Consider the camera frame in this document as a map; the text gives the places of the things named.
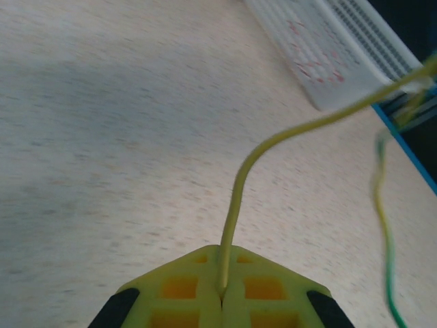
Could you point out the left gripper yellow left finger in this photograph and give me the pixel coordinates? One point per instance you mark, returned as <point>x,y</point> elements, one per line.
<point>177,307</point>

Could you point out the blue table border strip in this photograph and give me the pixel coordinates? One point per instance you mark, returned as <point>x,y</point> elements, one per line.
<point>409,153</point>

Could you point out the plain white perforated basket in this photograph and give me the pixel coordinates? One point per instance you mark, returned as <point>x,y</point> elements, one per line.
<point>358,44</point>

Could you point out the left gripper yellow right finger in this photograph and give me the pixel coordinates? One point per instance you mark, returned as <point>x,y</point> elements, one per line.
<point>273,307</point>

